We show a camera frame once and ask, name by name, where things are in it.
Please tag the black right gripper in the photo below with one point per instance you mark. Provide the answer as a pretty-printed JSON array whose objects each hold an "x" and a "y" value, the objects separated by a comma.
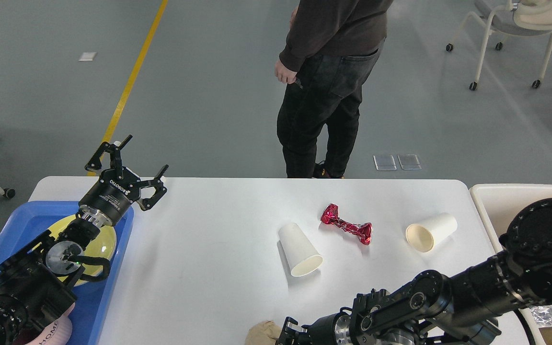
[{"x": 328, "y": 330}]

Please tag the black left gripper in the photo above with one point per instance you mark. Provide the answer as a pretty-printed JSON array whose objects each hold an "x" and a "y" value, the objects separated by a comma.
[{"x": 109, "y": 194}]

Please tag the brown paper ball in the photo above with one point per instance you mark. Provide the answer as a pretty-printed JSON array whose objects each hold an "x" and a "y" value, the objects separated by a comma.
[{"x": 263, "y": 333}]

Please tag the yellow plastic plate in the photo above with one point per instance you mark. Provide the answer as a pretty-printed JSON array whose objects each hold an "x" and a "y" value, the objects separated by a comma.
[{"x": 102, "y": 246}]

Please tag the white paper cup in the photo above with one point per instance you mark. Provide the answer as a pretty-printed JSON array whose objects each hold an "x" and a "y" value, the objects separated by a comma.
[
  {"x": 301, "y": 255},
  {"x": 425, "y": 235}
]

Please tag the red foil wrapper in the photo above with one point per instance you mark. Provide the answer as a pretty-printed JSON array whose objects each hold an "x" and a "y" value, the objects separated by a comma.
[{"x": 330, "y": 216}]

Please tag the pink ribbed mug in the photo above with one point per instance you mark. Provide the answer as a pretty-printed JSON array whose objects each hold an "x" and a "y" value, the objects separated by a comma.
[{"x": 57, "y": 333}]

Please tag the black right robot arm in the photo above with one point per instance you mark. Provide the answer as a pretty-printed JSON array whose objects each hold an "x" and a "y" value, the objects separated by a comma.
[{"x": 436, "y": 309}]

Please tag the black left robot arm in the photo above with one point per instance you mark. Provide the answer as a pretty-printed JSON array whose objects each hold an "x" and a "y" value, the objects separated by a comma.
[{"x": 36, "y": 282}]

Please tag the person's bare hand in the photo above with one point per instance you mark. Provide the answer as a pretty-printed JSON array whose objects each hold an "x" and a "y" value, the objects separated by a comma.
[{"x": 284, "y": 74}]

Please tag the blue plastic tray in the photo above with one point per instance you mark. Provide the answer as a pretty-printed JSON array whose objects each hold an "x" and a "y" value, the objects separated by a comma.
[{"x": 31, "y": 219}]

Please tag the beige plastic bin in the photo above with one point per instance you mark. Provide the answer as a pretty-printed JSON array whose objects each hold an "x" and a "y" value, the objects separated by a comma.
[{"x": 497, "y": 205}]

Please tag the person in brown sweater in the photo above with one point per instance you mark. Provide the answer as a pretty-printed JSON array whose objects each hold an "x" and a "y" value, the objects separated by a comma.
[{"x": 333, "y": 45}]

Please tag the white rolling chair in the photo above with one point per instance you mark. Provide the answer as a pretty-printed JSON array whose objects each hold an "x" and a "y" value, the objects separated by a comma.
[{"x": 523, "y": 18}]

